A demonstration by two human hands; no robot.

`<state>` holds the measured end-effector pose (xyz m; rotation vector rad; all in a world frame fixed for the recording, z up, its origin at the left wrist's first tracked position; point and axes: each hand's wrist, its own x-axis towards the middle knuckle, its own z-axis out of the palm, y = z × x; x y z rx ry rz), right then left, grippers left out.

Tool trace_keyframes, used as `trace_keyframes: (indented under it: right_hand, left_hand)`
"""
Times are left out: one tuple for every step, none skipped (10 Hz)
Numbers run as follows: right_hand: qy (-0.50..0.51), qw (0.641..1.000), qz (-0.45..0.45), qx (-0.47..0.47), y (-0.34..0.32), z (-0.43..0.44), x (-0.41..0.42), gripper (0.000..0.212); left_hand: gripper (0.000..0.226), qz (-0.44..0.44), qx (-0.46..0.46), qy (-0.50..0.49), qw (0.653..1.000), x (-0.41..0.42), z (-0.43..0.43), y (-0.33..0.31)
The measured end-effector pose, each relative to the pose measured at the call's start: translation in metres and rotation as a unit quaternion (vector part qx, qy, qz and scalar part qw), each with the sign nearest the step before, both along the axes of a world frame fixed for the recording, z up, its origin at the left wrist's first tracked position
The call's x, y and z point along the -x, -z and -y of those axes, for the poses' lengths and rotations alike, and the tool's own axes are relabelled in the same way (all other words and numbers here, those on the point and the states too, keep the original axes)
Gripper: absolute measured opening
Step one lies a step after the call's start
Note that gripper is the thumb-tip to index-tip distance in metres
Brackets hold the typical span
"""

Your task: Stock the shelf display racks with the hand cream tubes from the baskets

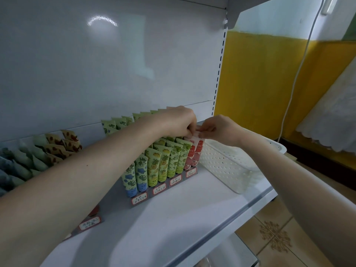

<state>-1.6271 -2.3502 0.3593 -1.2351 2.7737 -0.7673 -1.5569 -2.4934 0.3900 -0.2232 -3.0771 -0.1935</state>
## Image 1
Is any white hanging cable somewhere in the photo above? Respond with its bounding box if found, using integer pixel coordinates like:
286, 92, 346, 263
276, 0, 328, 142

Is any person's left hand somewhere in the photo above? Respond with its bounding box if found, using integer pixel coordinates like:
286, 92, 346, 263
146, 105, 198, 139

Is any row of hand cream tubes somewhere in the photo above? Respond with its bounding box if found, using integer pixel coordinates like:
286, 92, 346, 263
0, 107, 205, 199

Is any person's right hand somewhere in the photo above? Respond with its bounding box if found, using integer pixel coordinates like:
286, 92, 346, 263
196, 115, 262, 149

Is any white perforated plastic basket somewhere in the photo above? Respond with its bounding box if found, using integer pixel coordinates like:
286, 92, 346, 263
198, 131, 288, 194

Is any person's right forearm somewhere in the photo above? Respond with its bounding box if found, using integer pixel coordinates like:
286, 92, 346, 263
242, 136, 356, 267

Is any white metal shelf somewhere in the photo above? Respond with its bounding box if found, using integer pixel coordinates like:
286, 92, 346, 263
0, 0, 290, 267

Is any person's left forearm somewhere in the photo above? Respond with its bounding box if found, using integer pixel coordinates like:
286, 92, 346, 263
0, 121, 170, 267

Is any clear divider tray with labels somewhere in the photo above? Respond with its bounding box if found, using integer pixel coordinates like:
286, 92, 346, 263
69, 168, 198, 238

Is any white wall switch box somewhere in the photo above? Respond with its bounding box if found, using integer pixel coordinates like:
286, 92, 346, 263
322, 0, 339, 16

